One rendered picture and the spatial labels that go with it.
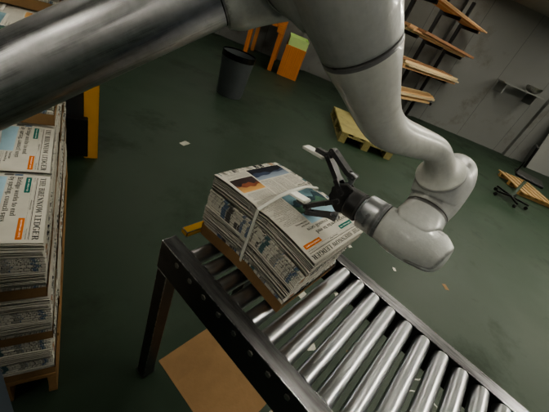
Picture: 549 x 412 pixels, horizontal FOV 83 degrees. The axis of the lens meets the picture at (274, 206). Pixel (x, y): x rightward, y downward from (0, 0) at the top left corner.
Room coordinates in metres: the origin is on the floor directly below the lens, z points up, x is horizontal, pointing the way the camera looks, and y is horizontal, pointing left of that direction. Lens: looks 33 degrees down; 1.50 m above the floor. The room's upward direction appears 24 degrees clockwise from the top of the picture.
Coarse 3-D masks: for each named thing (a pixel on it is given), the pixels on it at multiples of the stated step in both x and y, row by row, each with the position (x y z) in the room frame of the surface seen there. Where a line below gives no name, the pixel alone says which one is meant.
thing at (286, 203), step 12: (300, 192) 0.84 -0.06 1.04; (312, 192) 0.87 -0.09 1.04; (252, 204) 0.68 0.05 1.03; (276, 204) 0.72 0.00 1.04; (288, 204) 0.74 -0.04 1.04; (300, 204) 0.77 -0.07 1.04; (252, 216) 0.67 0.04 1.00; (264, 216) 0.66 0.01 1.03; (264, 228) 0.65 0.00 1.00; (240, 240) 0.67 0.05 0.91; (252, 240) 0.65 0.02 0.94; (240, 252) 0.66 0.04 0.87
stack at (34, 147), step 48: (0, 144) 0.72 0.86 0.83; (48, 144) 0.81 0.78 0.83; (0, 192) 0.55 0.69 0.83; (48, 192) 0.62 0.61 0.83; (0, 240) 0.42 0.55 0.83; (48, 240) 0.53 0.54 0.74; (0, 288) 0.40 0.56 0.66; (48, 288) 0.49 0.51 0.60; (0, 336) 0.39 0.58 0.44; (48, 384) 0.45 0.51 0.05
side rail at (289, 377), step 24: (168, 240) 0.66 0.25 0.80; (168, 264) 0.63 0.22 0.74; (192, 264) 0.61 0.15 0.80; (192, 288) 0.57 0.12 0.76; (216, 288) 0.57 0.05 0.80; (216, 312) 0.51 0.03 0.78; (240, 312) 0.53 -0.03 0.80; (216, 336) 0.50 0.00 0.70; (240, 336) 0.47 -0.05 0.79; (264, 336) 0.49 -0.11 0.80; (240, 360) 0.46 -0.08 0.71; (264, 360) 0.43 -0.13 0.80; (264, 384) 0.42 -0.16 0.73; (288, 384) 0.40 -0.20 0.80; (288, 408) 0.38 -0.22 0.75; (312, 408) 0.37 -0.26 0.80
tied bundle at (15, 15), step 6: (0, 6) 1.22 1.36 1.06; (0, 12) 1.15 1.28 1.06; (6, 12) 1.17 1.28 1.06; (12, 12) 1.20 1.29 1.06; (18, 12) 1.23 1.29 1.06; (24, 12) 1.26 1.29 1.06; (30, 12) 1.29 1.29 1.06; (0, 18) 1.09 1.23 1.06; (6, 18) 1.12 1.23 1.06; (12, 18) 1.15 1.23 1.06; (18, 18) 1.17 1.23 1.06; (6, 24) 1.07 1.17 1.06
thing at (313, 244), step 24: (288, 216) 0.69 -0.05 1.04; (312, 216) 0.74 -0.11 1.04; (264, 240) 0.64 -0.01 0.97; (288, 240) 0.61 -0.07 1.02; (312, 240) 0.64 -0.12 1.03; (336, 240) 0.69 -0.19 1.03; (264, 264) 0.62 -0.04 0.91; (288, 264) 0.59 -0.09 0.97; (312, 264) 0.57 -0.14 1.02; (288, 288) 0.57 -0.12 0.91
